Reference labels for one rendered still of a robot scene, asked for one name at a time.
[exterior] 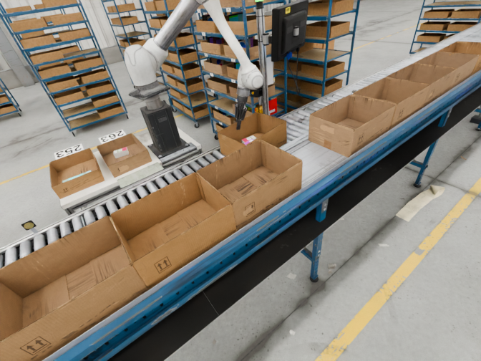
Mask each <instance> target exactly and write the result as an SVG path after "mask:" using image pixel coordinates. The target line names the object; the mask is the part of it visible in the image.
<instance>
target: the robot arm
mask: <svg viewBox="0 0 481 361"><path fill-rule="evenodd" d="M200 5H203V6H204V7H205V9H206V10H207V11H208V13H209V15H210V16H211V18H212V19H213V21H214V22H215V25H216V26H217V28H218V29H219V31H220V33H221V34H222V35H223V37H224V39H225V40H226V41H227V43H228V45H229V46H230V48H231V49H232V50H233V52H234V54H235V55H236V56H237V58H238V61H239V62H240V68H239V70H238V86H237V93H236V94H237V104H235V118H236V122H237V127H236V130H240V128H241V121H242V120H244V117H245V115H246V111H247V109H248V108H247V107H246V103H247V101H248V96H249V94H250V90H257V89H258V88H260V87H262V85H263V75H262V74H261V72H260V71H259V70H258V68H257V66H255V65H254V64H253V63H251V62H250V60H249V58H248V57H247V55H246V53H245V52H244V50H243V48H242V46H241V45H240V44H239V42H238V40H237V39H236V37H235V35H234V34H233V32H232V31H231V29H230V27H229V26H228V23H227V21H226V20H225V17H224V15H223V11H222V8H221V5H220V1H219V0H181V1H180V2H179V4H178V5H177V6H176V8H175V10H174V11H173V12H172V14H171V15H170V17H169V18H168V20H167V21H166V22H165V24H164V25H163V27H162V29H161V30H160V31H159V32H158V34H157V36H156V37H155V38H149V39H148V40H147V42H146V43H145V44H144V45H143V46H140V45H139V44H135V45H132V46H129V47H127V48H126V50H125V64H126V66H127V70H128V72H129V74H130V77H131V79H132V81H133V83H134V85H135V89H134V90H133V91H131V92H130V95H131V96H135V95H141V96H143V97H146V96H148V95H150V94H152V93H154V92H157V91H159V90H162V89H165V88H166V86H165V85H160V84H159V82H158V80H157V78H156V71H157V70H159V68H160V67H161V66H162V64H163V62H164V61H165V60H166V58H167V56H168V50H167V49H168V48H169V46H170V45H171V44H172V43H173V41H174V40H175V38H176V37H177V35H179V33H180V32H181V30H182V29H183V27H184V26H185V25H186V24H187V22H188V21H189V19H190V18H191V16H192V15H193V14H194V13H195V11H196V10H197V9H198V7H199V6H200Z"/></svg>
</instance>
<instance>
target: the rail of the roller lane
mask: <svg viewBox="0 0 481 361"><path fill-rule="evenodd" d="M480 24H481V23H479V24H476V25H474V26H473V27H476V26H478V25H480ZM473 27H470V28H469V29H466V30H464V31H462V32H460V33H458V34H461V33H464V32H465V31H467V30H470V29H471V28H473ZM458 34H455V35H453V36H451V37H449V38H447V39H444V40H442V41H440V42H438V43H436V44H434V45H432V46H430V47H428V48H426V49H423V50H421V51H419V52H417V53H415V54H413V55H411V56H408V57H406V58H404V59H402V60H400V61H398V62H395V63H394V64H391V65H389V66H388V67H385V68H383V69H381V70H379V71H377V72H374V73H372V74H370V75H368V76H366V77H363V78H361V79H360V80H357V81H355V82H352V83H351V84H349V85H347V86H345V87H342V88H340V89H338V90H336V91H334V92H332V93H329V94H327V95H325V96H323V97H321V98H319V99H317V100H314V101H313V102H310V103H308V104H306V105H304V106H302V107H300V108H298V109H295V110H293V111H291V112H289V113H287V114H285V115H282V116H280V117H278V118H280V119H283V118H284V117H287V118H288V116H289V115H293V114H294V113H295V112H298V111H299V110H303V109H304V108H305V107H309V105H313V104H314V103H318V101H319V100H320V101H322V100H323V99H324V98H326V99H327V97H328V96H330V97H331V96H332V95H335V94H336V93H337V92H340V91H341V90H344V89H345V88H347V89H348V87H351V86H352V85H355V84H356V83H357V82H358V83H360V81H364V80H366V79H367V78H368V77H371V76H374V75H375V74H378V73H379V72H381V71H384V70H385V69H388V68H390V67H393V66H394V65H397V64H399V63H400V62H403V61H405V60H406V59H409V58H411V57H413V56H414V55H417V54H419V53H422V52H424V51H425V50H428V49H429V48H432V47H434V46H437V45H438V44H441V43H442V42H445V41H446V40H448V39H451V38H453V37H456V36H457V35H458ZM214 150H217V151H219V152H220V146H217V147H214V148H212V149H210V150H208V151H206V152H204V153H201V154H200V155H197V156H195V157H193V158H191V159H189V160H187V161H185V162H183V163H180V164H178V165H176V166H174V167H172V168H169V169H167V170H165V171H163V172H161V173H158V174H157V175H154V176H153V177H151V178H148V179H146V180H144V181H142V182H140V183H137V184H135V185H133V186H131V187H129V188H127V189H124V190H123V191H120V192H119V193H116V194H114V195H112V196H110V197H108V198H106V199H104V200H101V201H100V202H98V203H95V204H93V205H91V206H88V207H86V208H84V209H82V210H81V211H78V212H76V213H73V214H72V215H70V216H67V217H65V218H63V219H61V220H59V221H56V222H54V223H52V224H50V225H48V226H45V227H44V228H41V229H39V230H38V233H36V234H34V233H31V234H29V235H27V236H25V237H22V238H20V239H18V240H16V241H15V242H13V243H10V244H7V245H5V246H3V247H1V248H0V254H2V255H3V256H4V264H5V256H6V250H7V249H8V248H11V247H16V248H18V256H20V243H21V242H22V241H31V242H32V250H33V249H34V237H35V236H36V235H37V234H43V235H45V240H46V243H47V242H48V239H47V231H48V230H49V229H50V228H56V229H57V230H58V234H59V236H61V232H60V228H59V226H60V224H61V223H63V222H68V223H69V224H70V227H71V230H73V229H74V228H73V225H72V219H73V218H74V217H75V216H79V217H81V216H82V217H83V218H84V212H86V211H91V212H93V214H94V217H95V218H97V214H96V212H95V208H96V207H97V206H103V207H104V208H105V211H106V213H108V212H109V211H108V209H107V207H106V202H108V201H114V202H115V204H116V206H117V207H120V206H119V204H118V202H117V197H118V196H124V197H125V199H126V200H127V202H130V200H129V198H128V197H127V192H128V191H134V192H135V194H136V195H137V197H140V195H139V194H138V192H137V187H139V186H143V187H144V188H145V190H146V191H147V192H148V193H149V192H150V191H149V190H148V188H147V187H146V184H147V182H149V181H152V182H153V183H154V184H155V185H156V187H157V188H159V186H158V184H156V182H155V179H156V178H158V177H161V178H162V179H163V180H164V181H165V182H166V183H168V182H167V181H166V180H165V174H166V173H170V174H171V175H172V176H173V177H174V178H175V179H176V177H175V176H174V175H173V171H174V170H175V169H179V170H180V171H181V172H182V173H183V174H184V175H185V173H184V172H183V171H182V169H181V168H182V166H183V165H187V166H188V167H189V168H190V169H192V168H191V167H190V162H191V161H195V162H196V163H197V164H198V165H200V164H199V163H198V158H204V159H205V156H206V155H207V154H211V155H213V151H214ZM213 157H214V156H213ZM205 160H206V159H205ZM208 162H209V161H208ZM200 166H201V165H200ZM192 170H193V169H192Z"/></svg>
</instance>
